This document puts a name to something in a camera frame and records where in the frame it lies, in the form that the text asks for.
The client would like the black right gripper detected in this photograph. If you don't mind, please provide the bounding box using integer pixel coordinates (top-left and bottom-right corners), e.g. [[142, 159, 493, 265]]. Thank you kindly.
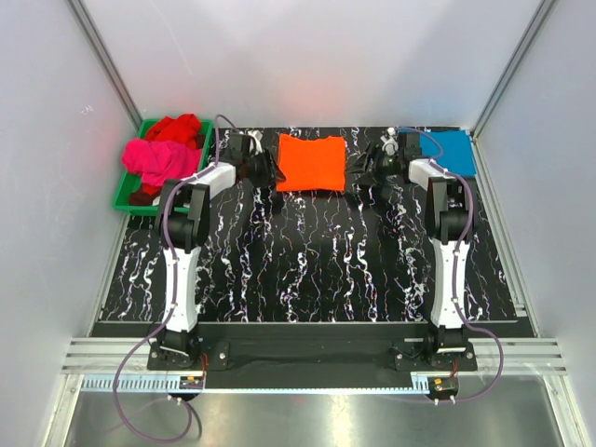
[[344, 142, 400, 189]]

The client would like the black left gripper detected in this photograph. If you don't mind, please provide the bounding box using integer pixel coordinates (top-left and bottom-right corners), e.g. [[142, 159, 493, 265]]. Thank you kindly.
[[242, 148, 285, 188]]

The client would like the orange t shirt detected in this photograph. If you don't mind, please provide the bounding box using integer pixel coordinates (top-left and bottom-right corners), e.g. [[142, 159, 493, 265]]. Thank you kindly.
[[277, 134, 347, 192]]

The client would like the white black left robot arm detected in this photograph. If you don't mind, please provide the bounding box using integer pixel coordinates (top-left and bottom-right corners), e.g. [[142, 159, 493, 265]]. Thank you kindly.
[[150, 149, 283, 369]]

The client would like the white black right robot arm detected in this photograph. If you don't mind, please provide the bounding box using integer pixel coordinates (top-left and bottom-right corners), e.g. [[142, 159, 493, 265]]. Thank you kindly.
[[348, 142, 476, 370]]

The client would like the folded blue t shirt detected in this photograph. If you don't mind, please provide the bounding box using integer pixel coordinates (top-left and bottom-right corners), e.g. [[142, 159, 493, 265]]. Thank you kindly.
[[420, 130, 476, 177]]

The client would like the red t shirt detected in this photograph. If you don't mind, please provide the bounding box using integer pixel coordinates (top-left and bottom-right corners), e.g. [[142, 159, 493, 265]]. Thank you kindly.
[[144, 114, 202, 150]]

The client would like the pink t shirt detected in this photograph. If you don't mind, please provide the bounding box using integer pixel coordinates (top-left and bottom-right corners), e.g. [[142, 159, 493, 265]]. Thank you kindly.
[[121, 139, 202, 187]]

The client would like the dark maroon t shirt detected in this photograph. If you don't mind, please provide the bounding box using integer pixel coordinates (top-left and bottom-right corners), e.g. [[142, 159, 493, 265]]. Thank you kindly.
[[129, 184, 161, 207]]

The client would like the green plastic bin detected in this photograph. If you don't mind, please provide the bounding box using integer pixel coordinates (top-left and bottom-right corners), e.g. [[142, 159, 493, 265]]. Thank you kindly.
[[113, 114, 213, 216]]

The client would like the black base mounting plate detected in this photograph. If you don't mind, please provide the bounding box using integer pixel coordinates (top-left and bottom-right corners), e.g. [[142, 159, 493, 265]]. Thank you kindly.
[[148, 339, 478, 392]]

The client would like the right connector box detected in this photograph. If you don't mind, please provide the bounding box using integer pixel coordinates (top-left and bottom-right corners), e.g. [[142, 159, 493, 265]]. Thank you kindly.
[[429, 376, 459, 395]]

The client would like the connector box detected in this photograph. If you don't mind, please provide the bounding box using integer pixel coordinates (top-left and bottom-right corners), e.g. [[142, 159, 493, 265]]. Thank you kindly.
[[429, 376, 459, 395], [179, 375, 205, 390]]

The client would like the left connector box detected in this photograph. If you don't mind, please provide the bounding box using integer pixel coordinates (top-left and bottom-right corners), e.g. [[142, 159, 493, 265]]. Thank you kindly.
[[179, 375, 205, 390]]

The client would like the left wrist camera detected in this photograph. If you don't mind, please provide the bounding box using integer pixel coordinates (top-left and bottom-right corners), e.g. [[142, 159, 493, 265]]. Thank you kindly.
[[223, 131, 263, 164]]

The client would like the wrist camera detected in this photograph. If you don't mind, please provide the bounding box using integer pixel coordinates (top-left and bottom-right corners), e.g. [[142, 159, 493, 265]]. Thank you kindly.
[[223, 131, 263, 164], [381, 128, 422, 160]]

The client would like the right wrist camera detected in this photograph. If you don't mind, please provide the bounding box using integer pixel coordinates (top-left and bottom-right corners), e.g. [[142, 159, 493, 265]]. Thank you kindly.
[[381, 128, 422, 160]]

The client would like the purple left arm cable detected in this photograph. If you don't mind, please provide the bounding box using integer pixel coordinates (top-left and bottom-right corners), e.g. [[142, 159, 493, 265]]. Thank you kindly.
[[112, 114, 237, 443]]

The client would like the aluminium frame rail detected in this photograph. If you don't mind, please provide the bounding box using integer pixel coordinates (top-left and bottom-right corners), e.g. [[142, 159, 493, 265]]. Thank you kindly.
[[62, 338, 566, 375]]

